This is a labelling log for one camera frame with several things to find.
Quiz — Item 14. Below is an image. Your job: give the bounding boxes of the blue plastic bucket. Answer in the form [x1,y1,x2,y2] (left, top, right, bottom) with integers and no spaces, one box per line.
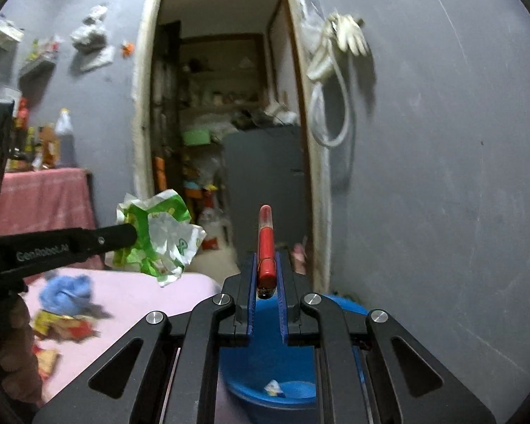
[218,294,369,418]

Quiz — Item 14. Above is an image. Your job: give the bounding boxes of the pink floral table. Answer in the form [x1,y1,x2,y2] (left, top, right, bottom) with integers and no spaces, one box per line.
[24,269,225,407]

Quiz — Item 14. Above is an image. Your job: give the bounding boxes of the green and white wrapper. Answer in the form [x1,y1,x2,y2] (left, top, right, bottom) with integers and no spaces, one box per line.
[105,189,207,288]

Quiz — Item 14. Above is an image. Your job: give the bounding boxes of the cream door frame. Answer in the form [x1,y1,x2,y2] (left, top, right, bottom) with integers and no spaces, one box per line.
[131,0,333,293]

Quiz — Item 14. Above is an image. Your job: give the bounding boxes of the red lighter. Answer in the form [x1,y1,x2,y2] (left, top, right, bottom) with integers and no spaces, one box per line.
[257,205,278,299]

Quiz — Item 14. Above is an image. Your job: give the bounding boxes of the red and yellow snack wrapper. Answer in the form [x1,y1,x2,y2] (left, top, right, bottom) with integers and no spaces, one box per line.
[32,310,101,343]
[32,344,61,381]

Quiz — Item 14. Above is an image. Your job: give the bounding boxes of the white gloves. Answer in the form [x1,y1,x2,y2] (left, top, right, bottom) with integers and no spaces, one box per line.
[324,12,372,57]

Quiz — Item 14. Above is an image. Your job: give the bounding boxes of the blue fluffy cloth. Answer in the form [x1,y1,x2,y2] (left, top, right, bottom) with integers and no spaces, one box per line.
[39,275,114,319]

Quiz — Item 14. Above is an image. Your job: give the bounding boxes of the white sack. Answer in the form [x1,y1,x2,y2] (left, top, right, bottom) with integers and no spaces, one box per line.
[198,207,231,249]

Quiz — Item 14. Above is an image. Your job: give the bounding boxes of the wooden shelf unit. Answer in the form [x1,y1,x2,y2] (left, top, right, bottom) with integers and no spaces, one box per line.
[151,21,271,248]

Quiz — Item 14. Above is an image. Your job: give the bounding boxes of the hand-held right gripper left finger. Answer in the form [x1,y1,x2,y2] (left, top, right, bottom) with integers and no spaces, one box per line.
[32,252,259,424]

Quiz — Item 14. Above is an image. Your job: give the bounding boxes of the red bottle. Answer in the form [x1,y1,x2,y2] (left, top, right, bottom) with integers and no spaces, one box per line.
[16,97,31,142]

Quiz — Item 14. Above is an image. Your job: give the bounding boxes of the wall shelf with small items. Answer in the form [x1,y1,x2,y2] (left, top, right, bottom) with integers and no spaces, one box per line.
[18,34,65,81]

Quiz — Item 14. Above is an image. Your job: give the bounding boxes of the white plastic bag on wall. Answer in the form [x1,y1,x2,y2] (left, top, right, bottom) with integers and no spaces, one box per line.
[70,5,116,72]

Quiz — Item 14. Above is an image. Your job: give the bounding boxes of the orange bottle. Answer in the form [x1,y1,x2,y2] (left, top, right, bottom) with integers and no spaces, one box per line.
[39,124,58,169]

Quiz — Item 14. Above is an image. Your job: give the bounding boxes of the pink red cloth cover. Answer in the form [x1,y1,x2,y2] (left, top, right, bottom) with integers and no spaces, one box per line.
[0,167,101,271]

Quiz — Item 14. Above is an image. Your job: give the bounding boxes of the grey metal cabinet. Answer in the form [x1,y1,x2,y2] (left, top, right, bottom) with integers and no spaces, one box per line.
[222,124,315,253]

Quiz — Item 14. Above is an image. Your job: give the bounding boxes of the person's left hand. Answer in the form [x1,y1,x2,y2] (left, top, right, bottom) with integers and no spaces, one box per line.
[0,294,44,407]

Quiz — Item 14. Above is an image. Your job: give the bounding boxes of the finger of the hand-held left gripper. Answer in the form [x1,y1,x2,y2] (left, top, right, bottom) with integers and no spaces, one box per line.
[0,223,139,281]

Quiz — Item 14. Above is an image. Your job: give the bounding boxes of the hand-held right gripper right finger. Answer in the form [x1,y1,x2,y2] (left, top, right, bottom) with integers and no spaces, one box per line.
[275,249,497,424]

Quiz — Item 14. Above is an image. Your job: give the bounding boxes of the green box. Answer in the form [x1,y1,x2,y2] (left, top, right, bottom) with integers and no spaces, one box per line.
[182,129,213,146]

